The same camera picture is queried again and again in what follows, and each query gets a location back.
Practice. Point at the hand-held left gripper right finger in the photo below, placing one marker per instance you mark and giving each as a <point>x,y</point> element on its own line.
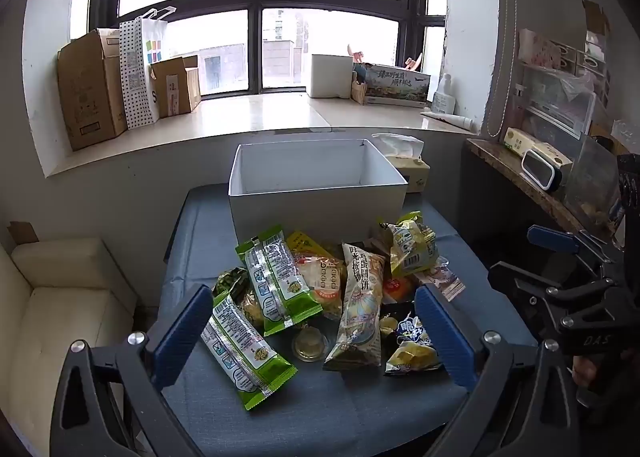
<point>445,337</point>

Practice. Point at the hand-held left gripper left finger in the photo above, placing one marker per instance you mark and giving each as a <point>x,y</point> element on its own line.
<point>182,332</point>

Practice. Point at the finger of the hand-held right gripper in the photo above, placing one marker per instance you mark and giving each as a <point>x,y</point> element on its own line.
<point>520,282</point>
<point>552,238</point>

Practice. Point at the white cardboard storage box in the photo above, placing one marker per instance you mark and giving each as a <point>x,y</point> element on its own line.
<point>300,217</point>

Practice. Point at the person's right hand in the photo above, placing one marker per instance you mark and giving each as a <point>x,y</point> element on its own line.
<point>584,371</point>

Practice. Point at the blue chip packet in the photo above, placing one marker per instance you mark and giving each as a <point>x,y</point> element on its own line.
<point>412,352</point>

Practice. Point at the small white red-edged packet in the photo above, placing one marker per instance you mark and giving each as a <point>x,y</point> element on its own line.
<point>442,282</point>

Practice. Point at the black snack packet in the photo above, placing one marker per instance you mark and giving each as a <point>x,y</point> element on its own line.
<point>392,309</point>

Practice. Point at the green white snack packet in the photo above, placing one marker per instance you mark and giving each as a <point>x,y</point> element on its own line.
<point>240,352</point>
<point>277,282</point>

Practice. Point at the orange white snack packet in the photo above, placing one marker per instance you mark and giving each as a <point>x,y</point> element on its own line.
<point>397,289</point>

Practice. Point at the white black-faced clock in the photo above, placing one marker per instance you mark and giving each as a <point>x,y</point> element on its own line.
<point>540,171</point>

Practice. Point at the dark green pea packet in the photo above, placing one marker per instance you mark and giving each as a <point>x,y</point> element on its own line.
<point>232,282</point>

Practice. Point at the clear plastic bin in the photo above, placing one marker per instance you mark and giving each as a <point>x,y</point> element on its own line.
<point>592,177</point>

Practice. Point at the beige long biscuit packet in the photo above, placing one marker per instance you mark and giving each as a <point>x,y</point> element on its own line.
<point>357,307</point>

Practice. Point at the pale yellow crumpled snack packet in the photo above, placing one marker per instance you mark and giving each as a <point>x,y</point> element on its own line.
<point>412,247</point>

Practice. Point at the wooden side shelf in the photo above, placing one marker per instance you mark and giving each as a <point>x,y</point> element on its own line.
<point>500,157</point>

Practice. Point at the cream paper pack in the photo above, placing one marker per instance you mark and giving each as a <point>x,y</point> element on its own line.
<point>520,139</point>

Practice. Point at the clear jelly cup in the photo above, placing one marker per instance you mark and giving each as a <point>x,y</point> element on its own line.
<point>310,344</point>

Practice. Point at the cream leather sofa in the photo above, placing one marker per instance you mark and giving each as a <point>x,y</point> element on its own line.
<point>50,317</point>

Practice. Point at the yellow-top pastry packet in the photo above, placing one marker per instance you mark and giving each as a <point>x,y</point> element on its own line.
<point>320,282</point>

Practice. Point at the clear plastic drawer organizer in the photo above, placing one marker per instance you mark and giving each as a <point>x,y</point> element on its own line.
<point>555,92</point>

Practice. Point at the yellow tissue box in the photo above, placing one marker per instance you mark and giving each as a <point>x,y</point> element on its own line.
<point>412,174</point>

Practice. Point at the white tube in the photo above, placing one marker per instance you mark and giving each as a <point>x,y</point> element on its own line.
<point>450,119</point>

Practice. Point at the white plastic bottle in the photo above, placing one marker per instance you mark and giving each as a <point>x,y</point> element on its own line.
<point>442,97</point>

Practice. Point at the small cardboard flap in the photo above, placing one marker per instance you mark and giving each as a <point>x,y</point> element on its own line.
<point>22,232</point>

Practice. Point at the printed landscape tissue box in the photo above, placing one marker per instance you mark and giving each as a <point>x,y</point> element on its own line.
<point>395,84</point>

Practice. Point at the wooden animal figure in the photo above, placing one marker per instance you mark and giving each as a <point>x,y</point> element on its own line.
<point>356,54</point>
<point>412,63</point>

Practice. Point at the marble windowsill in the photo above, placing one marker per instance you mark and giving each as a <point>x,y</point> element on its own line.
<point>250,112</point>

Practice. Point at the small brown cardboard box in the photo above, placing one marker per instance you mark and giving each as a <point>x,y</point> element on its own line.
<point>172,87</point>

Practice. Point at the large brown cardboard box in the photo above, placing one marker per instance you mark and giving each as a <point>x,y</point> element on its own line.
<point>87,92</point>

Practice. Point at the white dotted paper bag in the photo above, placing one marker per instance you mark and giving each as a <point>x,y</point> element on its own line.
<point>140,77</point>

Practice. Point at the white square box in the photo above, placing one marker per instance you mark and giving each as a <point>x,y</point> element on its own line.
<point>327,77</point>

